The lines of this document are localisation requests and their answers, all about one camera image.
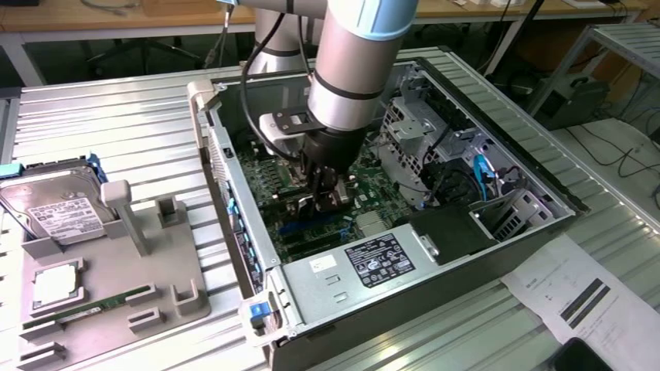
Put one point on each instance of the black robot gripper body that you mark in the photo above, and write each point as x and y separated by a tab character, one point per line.
335	150

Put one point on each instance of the black cooling fan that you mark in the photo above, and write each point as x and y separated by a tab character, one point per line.
454	181

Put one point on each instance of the black phone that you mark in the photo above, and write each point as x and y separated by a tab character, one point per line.
583	357

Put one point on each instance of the blue disk caddy rail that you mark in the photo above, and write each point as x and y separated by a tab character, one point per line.
98	170

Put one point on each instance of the teal plastic block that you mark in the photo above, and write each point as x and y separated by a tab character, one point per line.
10	172

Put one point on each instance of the blue case latch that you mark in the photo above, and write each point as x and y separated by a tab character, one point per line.
259	312

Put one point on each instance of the metal slat side table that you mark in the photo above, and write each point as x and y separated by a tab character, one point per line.
634	42

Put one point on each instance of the blue expansion slot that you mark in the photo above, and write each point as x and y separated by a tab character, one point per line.
291	230

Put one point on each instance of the silver hard disk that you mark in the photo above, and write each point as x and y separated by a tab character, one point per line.
62	216

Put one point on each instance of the white printed paper sheet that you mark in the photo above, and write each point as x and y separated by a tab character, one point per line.
583	293

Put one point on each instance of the grey parts rack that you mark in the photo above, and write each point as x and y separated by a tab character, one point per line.
103	278

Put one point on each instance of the grey box device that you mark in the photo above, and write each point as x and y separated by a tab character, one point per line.
583	100

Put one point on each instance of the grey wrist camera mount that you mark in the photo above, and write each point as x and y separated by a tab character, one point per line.
279	131

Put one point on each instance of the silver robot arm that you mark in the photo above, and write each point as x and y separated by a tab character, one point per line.
351	69

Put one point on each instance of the black office chair base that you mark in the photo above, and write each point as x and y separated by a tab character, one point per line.
144	50

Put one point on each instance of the open grey PC case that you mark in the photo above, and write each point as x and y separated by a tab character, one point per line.
247	116

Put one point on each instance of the green motherboard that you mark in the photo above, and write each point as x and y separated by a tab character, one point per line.
382	193

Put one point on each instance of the silver finned heat sink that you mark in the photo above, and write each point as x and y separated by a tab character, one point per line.
375	224

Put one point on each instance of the green RAM stick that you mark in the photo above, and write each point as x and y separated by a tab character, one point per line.
87	307

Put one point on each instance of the wooden desk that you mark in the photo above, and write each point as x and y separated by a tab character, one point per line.
103	17

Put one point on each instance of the silver disk bay cage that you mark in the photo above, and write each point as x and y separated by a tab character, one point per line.
407	131

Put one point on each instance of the silver CPU chip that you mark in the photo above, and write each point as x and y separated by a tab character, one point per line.
54	284

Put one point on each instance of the silver power supply unit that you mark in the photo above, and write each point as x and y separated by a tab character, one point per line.
319	286

